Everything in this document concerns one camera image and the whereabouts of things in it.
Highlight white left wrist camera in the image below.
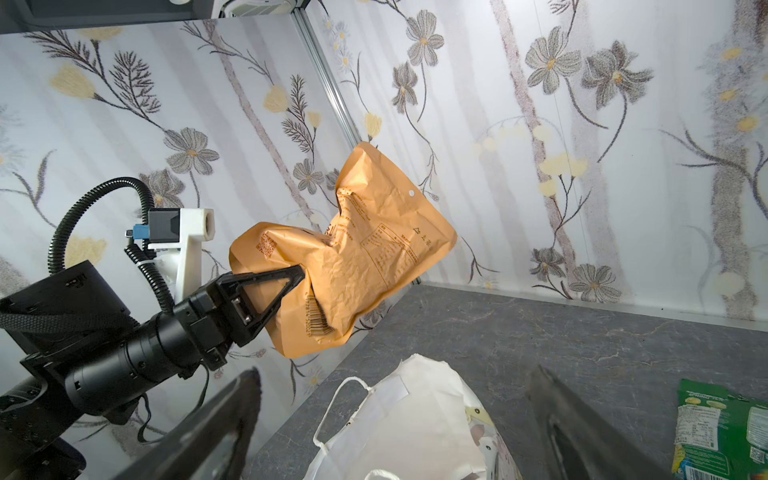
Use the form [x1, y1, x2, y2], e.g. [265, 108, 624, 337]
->
[126, 208, 215, 304]

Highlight brown snack packet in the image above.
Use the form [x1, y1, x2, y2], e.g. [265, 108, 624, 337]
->
[229, 142, 458, 359]

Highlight green snack packet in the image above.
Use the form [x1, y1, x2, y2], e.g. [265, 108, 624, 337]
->
[672, 379, 767, 480]

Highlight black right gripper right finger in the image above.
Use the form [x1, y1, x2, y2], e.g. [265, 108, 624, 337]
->
[527, 365, 669, 479]

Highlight cartoon animal paper bag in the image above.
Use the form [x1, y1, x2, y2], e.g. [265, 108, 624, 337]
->
[305, 354, 522, 479]

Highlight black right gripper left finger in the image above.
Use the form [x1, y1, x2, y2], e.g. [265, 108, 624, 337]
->
[117, 368, 262, 479]

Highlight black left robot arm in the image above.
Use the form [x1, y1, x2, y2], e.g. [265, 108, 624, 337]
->
[1, 177, 305, 479]

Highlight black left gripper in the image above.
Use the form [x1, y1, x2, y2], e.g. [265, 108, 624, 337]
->
[174, 265, 305, 370]

